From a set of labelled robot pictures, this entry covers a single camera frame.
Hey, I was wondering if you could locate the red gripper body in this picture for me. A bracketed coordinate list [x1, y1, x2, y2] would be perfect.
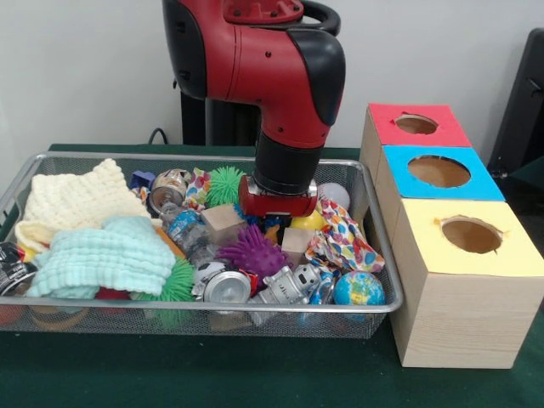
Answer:
[237, 176, 320, 218]

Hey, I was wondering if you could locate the mint green waffle cloth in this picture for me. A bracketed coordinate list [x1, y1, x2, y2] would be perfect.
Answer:
[25, 214, 178, 298]

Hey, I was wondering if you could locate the shallow metal mesh bin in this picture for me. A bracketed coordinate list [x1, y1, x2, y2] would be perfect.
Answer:
[0, 151, 404, 340]

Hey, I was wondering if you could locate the wooden box with three holes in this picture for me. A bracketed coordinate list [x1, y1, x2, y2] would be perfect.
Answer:
[359, 102, 544, 369]

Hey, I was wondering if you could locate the blue spiky ball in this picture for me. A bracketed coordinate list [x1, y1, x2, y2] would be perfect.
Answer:
[233, 203, 264, 226]

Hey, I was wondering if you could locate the yellow plastic ball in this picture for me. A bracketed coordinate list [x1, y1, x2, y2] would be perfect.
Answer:
[291, 210, 326, 233]

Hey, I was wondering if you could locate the purple spiky ball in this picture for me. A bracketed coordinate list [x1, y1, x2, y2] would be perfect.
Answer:
[216, 224, 294, 280]

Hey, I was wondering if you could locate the white baseball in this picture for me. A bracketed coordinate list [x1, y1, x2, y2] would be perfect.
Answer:
[318, 182, 350, 209]

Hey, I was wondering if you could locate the colourful heart print cloth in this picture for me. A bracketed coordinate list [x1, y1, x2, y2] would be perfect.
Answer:
[305, 199, 386, 273]

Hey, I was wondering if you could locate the silver toy robot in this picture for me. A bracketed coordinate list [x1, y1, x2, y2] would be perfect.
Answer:
[246, 263, 320, 307]

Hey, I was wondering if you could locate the globe print ball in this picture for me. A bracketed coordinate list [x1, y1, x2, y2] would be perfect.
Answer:
[332, 270, 386, 307]

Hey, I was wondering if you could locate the green spiky ball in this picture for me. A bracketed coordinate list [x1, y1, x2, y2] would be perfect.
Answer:
[131, 257, 197, 303]

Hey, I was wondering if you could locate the dark green table cloth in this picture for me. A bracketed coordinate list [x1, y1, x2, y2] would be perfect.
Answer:
[507, 153, 544, 184]
[0, 143, 544, 408]

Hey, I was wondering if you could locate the cream waffle cloth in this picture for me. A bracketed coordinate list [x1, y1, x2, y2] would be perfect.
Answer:
[14, 158, 162, 252]

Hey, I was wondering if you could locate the black upright panel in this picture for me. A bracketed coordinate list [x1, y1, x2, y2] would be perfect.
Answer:
[487, 27, 544, 171]

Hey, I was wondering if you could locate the black and red robot pedestal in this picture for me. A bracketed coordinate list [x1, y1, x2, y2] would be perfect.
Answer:
[173, 0, 342, 148]

